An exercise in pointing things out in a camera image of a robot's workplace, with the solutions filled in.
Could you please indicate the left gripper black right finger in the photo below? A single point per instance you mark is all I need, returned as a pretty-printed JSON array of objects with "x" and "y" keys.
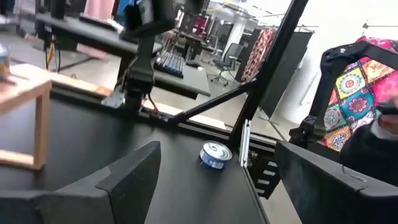
[{"x": 342, "y": 199}]

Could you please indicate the white panel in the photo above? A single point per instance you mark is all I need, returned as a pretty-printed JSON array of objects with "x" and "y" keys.
[{"x": 308, "y": 93}]

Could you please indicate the colourful patterned cloth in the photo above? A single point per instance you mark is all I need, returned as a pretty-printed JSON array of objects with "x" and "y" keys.
[{"x": 354, "y": 102}]

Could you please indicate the person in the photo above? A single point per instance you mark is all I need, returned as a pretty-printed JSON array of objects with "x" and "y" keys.
[{"x": 367, "y": 149}]

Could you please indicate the black computer mouse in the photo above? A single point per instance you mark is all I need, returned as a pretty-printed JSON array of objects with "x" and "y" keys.
[{"x": 194, "y": 63}]

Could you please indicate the grey office chair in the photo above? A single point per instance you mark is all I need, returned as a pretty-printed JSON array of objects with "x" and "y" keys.
[{"x": 228, "y": 60}]

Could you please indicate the silver aluminium extrusion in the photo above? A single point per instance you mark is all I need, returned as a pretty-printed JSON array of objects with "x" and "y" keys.
[{"x": 245, "y": 143}]

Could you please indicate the monitor with blue screen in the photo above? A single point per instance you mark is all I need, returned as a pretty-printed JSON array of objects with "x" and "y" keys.
[{"x": 122, "y": 9}]

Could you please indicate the grey desk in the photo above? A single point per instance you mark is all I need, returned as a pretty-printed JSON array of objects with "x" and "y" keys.
[
  {"x": 192, "y": 84},
  {"x": 93, "y": 34}
]

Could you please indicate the blue label tuna can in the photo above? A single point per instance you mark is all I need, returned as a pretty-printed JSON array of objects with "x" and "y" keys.
[{"x": 214, "y": 155}]

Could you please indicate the red patterned hanging cloth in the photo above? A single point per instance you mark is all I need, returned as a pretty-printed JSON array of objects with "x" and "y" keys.
[{"x": 259, "y": 53}]

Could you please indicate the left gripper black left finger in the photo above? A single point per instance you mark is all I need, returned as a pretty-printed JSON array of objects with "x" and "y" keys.
[{"x": 93, "y": 202}]

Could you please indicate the black keyboard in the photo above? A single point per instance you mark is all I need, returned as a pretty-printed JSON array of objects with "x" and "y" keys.
[{"x": 169, "y": 63}]

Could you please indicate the pink patterned cloth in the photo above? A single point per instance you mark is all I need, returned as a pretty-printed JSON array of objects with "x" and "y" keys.
[{"x": 99, "y": 9}]

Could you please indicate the black drawer unit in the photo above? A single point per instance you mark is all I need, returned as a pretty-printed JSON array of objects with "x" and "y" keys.
[{"x": 264, "y": 177}]

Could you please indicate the black partition panel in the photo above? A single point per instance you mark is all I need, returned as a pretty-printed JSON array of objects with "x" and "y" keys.
[{"x": 289, "y": 68}]

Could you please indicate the wooden slatted shelf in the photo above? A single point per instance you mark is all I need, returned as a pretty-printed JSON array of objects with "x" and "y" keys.
[{"x": 42, "y": 124}]

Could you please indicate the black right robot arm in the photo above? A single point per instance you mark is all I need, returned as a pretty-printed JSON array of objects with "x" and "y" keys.
[{"x": 144, "y": 62}]

